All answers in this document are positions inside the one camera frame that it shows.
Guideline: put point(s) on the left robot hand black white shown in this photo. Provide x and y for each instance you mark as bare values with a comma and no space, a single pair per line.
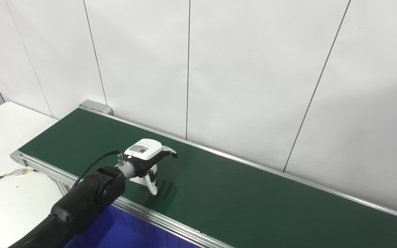
146,148

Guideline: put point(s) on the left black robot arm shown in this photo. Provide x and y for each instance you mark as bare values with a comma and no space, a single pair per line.
91,196

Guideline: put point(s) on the green conveyor belt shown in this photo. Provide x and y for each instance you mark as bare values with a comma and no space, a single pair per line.
253,196
157,217

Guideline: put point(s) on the blue plastic bin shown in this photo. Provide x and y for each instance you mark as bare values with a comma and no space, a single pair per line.
115,230

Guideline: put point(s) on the aluminium conveyor leg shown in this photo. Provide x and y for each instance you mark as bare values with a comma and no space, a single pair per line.
62,186

